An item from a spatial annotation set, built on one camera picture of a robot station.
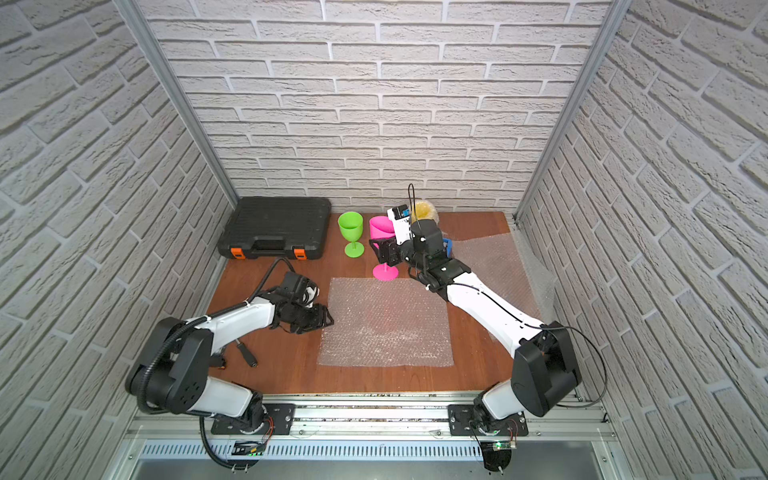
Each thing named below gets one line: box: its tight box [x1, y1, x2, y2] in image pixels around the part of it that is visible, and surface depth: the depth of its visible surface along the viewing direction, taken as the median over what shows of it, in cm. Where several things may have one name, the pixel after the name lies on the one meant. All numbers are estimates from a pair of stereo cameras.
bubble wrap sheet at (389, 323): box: [317, 277, 455, 367], surface depth 91 cm
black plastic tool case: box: [218, 196, 332, 261], surface depth 108 cm
